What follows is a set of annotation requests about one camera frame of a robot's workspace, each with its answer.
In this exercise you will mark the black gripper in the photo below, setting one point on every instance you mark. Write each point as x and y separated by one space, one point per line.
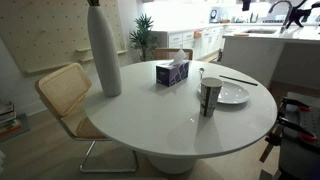
305 12

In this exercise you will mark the chrome kitchen faucet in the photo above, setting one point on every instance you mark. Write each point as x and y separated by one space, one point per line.
283 29

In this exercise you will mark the kitchen sink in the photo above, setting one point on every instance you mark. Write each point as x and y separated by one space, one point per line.
260 31

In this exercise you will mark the white kitchen island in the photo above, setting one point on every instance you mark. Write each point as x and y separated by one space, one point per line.
253 56

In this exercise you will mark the black chopstick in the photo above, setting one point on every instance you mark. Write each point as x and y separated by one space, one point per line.
233 78
246 83

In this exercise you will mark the countertop kitchen appliance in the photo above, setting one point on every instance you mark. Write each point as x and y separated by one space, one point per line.
214 15

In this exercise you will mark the dark bottle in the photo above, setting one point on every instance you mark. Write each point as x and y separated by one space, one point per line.
219 56

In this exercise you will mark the white round plate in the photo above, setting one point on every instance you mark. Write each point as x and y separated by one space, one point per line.
233 93

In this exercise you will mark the patterned paper cup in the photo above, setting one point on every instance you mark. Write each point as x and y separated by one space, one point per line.
210 96

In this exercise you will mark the white kitchen cabinets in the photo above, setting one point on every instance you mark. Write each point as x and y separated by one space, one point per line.
176 38

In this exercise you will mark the purple tissue box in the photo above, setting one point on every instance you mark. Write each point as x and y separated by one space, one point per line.
171 73

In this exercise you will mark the tan wooden chair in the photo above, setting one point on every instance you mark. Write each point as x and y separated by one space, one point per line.
163 54

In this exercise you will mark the robot mounting cart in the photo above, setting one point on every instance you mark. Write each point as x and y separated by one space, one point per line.
300 160

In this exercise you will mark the green potted plant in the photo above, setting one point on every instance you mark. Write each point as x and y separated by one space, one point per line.
144 36

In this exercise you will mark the wooden pegboard shelf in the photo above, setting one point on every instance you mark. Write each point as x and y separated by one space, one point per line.
122 52
83 49
86 60

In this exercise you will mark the tall white vase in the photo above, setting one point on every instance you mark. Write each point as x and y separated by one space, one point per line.
105 60

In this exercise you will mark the wooden pegboard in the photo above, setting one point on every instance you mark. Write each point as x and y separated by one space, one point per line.
40 33

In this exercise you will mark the low stack of books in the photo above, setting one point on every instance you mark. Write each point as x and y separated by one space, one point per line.
8 118

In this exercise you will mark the white table pedestal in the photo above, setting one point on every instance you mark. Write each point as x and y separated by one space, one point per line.
171 165

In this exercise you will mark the rattan chair with chrome frame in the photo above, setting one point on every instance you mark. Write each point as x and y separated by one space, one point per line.
63 88

